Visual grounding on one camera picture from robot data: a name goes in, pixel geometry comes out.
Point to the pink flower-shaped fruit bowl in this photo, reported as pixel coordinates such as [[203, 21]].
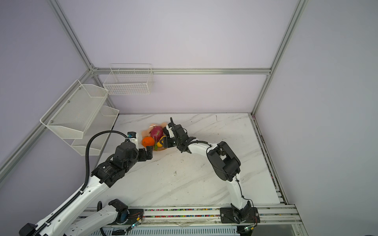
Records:
[[146, 133]]

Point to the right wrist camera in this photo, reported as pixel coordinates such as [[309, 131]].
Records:
[[169, 131]]

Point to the white wire basket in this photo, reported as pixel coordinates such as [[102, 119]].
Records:
[[129, 79]]

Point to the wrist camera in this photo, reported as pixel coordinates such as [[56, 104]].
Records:
[[169, 131], [132, 136]]

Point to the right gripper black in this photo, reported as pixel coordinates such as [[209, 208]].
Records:
[[165, 144]]

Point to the aluminium mounting rail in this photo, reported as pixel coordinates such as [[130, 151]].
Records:
[[185, 217]]

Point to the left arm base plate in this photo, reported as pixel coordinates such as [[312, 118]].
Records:
[[127, 217]]

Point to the orange fruit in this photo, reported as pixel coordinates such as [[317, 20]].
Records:
[[148, 141]]

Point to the upper white mesh shelf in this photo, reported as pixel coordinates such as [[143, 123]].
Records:
[[71, 116]]

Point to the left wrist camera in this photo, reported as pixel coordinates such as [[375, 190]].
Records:
[[132, 136]]

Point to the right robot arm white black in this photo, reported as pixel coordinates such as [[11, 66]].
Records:
[[223, 160]]

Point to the lower white mesh shelf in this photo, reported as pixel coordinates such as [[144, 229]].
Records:
[[104, 120]]

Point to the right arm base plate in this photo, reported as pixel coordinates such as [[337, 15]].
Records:
[[233, 215]]

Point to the yellow pear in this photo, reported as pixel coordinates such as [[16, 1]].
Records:
[[162, 142]]

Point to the pink dragon fruit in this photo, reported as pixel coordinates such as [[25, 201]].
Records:
[[157, 132]]

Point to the white mesh shelf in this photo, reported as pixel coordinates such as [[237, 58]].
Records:
[[104, 120], [71, 116]]

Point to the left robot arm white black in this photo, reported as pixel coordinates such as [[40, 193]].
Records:
[[105, 175]]

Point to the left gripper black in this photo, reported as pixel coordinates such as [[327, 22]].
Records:
[[143, 157]]

